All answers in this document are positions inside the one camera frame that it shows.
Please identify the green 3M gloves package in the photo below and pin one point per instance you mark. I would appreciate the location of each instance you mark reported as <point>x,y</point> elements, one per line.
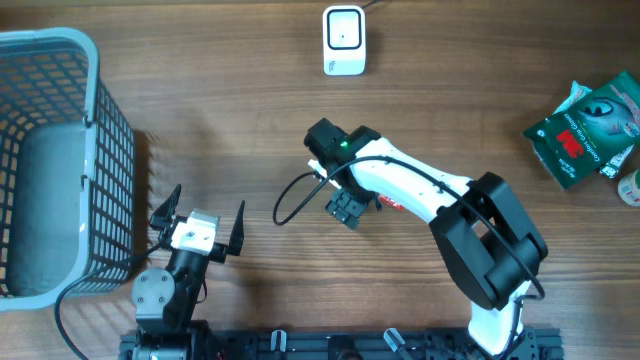
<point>576,141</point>

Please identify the green lid jar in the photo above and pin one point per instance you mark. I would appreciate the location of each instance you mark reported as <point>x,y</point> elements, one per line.
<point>628,188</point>

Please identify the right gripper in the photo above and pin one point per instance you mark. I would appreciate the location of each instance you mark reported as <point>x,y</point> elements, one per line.
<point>346,207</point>

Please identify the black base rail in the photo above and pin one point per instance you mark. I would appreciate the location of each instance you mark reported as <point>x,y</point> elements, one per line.
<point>430,344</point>

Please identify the grey plastic mesh basket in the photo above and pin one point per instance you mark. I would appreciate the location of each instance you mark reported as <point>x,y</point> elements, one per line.
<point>67,172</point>

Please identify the white barcode scanner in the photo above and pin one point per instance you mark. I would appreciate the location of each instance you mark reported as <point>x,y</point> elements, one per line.
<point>344,40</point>

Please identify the green white slim box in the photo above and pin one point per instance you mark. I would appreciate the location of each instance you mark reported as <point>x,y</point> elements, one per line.
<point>611,168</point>

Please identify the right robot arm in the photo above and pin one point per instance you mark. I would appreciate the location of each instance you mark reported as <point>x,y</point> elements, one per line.
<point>488,242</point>

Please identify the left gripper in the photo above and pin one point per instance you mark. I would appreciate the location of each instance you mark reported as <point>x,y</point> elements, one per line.
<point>162,220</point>

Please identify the light green wipes packet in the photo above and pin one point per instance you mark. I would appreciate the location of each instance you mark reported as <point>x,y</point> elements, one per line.
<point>577,92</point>

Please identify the red white package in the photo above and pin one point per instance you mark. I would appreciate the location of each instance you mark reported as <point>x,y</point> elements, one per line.
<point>390,202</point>

